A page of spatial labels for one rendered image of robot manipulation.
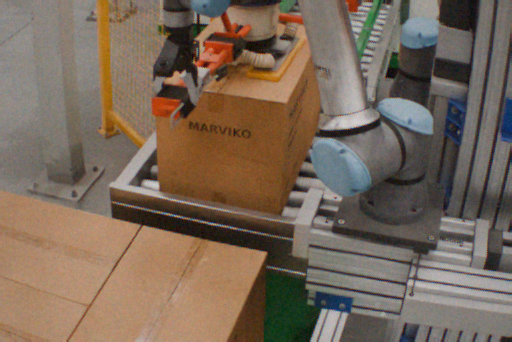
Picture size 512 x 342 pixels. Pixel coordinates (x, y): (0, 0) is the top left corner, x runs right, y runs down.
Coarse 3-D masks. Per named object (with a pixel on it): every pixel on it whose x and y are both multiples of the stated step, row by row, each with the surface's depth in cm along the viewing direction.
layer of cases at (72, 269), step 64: (0, 192) 235; (0, 256) 207; (64, 256) 209; (128, 256) 211; (192, 256) 212; (256, 256) 213; (0, 320) 183; (64, 320) 186; (128, 320) 188; (192, 320) 190; (256, 320) 218
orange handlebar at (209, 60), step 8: (280, 16) 226; (288, 16) 226; (296, 16) 226; (232, 24) 219; (240, 32) 213; (200, 56) 197; (208, 56) 197; (216, 56) 197; (224, 56) 200; (200, 64) 195; (208, 64) 199; (216, 64) 195; (160, 104) 174; (160, 112) 174; (168, 112) 173
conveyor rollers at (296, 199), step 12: (288, 12) 379; (300, 12) 378; (360, 12) 385; (384, 12) 389; (300, 24) 363; (360, 24) 370; (372, 36) 354; (372, 48) 346; (312, 144) 268; (156, 168) 250; (312, 168) 253; (144, 180) 243; (300, 180) 246; (312, 180) 246; (300, 192) 240; (288, 204) 240; (300, 204) 238; (288, 216) 231
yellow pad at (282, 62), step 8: (288, 40) 237; (296, 40) 238; (304, 40) 241; (288, 48) 232; (296, 48) 234; (280, 56) 227; (288, 56) 228; (280, 64) 222; (288, 64) 225; (248, 72) 218; (256, 72) 217; (264, 72) 218; (272, 72) 218; (280, 72) 218; (272, 80) 217
